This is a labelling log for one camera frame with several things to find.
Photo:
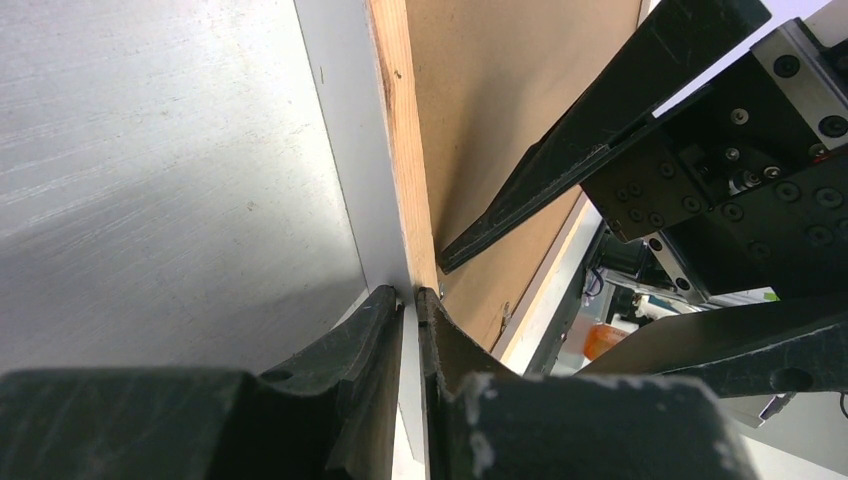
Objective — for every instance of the brown frame backing board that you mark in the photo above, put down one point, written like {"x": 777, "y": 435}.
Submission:
{"x": 491, "y": 78}

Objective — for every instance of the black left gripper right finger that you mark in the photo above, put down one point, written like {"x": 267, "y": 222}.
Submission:
{"x": 486, "y": 422}

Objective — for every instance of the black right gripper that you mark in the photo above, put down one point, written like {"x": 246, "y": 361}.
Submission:
{"x": 742, "y": 186}

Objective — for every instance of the light wooden picture frame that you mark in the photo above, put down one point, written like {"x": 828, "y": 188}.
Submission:
{"x": 521, "y": 330}

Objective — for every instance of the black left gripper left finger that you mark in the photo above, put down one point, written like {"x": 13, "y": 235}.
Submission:
{"x": 328, "y": 412}

